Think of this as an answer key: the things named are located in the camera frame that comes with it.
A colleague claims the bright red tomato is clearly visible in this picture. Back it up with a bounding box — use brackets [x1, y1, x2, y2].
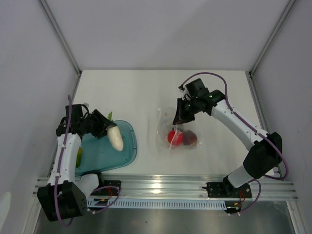
[167, 130, 183, 146]

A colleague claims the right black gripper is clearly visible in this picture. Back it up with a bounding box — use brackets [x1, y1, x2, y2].
[173, 98, 199, 126]

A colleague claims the left aluminium frame post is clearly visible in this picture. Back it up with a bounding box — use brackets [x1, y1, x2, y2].
[37, 0, 82, 76]

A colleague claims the dark red apple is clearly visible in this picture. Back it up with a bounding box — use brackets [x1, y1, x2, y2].
[183, 130, 198, 147]

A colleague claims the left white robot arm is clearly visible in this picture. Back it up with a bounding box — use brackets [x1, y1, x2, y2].
[37, 104, 120, 224]

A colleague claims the teal plastic tray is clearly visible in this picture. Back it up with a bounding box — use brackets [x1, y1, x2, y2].
[75, 120, 137, 176]

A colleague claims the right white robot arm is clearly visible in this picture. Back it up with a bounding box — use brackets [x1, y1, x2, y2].
[173, 90, 282, 197]

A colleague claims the aluminium mounting rail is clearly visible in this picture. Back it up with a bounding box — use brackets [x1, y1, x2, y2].
[33, 174, 299, 201]

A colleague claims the right aluminium frame post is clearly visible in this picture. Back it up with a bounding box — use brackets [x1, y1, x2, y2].
[249, 0, 298, 78]

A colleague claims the clear zip top bag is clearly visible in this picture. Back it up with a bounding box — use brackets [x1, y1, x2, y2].
[156, 107, 203, 154]

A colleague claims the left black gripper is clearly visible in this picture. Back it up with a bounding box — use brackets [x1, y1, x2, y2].
[80, 110, 117, 139]

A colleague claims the white slotted cable duct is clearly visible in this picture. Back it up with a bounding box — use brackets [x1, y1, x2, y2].
[86, 197, 226, 210]

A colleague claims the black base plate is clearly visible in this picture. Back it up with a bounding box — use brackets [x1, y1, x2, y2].
[202, 182, 252, 198]
[96, 180, 121, 197]

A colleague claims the green orange mango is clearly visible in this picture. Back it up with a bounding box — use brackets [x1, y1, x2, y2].
[76, 147, 82, 168]

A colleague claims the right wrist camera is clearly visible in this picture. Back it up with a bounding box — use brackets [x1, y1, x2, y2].
[185, 78, 209, 97]

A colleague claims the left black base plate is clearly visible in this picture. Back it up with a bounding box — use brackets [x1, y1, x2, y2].
[96, 180, 121, 197]

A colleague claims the aluminium frame post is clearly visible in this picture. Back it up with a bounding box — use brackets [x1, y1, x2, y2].
[37, 0, 82, 76]
[249, 0, 298, 78]

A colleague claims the white radish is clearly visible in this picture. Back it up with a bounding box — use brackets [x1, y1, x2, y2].
[107, 112, 124, 152]

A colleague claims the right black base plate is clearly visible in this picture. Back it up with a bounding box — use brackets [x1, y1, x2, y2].
[202, 182, 252, 198]

